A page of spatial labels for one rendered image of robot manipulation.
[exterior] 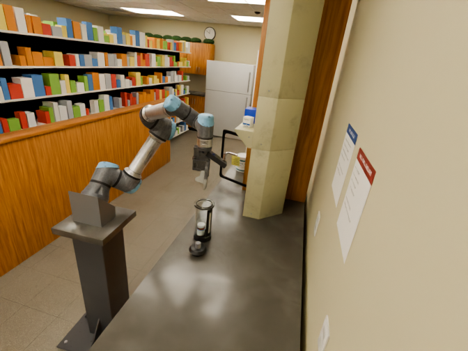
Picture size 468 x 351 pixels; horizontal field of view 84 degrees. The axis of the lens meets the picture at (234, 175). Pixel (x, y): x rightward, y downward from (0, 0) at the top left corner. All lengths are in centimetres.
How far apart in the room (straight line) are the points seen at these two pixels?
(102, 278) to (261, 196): 110
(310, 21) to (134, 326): 157
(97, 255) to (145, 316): 69
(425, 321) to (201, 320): 88
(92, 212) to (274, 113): 114
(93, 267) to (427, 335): 170
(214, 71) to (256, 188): 527
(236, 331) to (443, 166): 93
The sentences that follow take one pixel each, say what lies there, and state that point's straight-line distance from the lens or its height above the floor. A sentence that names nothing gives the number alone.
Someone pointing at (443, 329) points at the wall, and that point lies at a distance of 40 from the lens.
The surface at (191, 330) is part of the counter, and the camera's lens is 115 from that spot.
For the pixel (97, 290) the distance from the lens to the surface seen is 200.
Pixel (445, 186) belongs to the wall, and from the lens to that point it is 43.
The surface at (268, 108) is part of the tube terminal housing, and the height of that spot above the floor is 165.
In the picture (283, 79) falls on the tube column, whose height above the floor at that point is 181.
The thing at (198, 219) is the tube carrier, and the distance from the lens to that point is 143.
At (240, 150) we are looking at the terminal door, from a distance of 196.
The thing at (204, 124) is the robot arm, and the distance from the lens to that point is 121.
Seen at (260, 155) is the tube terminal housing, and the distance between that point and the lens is 156.
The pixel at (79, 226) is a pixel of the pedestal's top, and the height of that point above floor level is 94.
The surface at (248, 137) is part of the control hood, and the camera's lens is 154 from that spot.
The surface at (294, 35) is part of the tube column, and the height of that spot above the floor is 202.
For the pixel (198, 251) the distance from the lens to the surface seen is 140.
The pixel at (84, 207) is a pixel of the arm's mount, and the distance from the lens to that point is 168.
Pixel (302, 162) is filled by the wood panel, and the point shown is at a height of 125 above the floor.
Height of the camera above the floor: 188
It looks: 24 degrees down
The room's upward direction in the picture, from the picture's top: 6 degrees clockwise
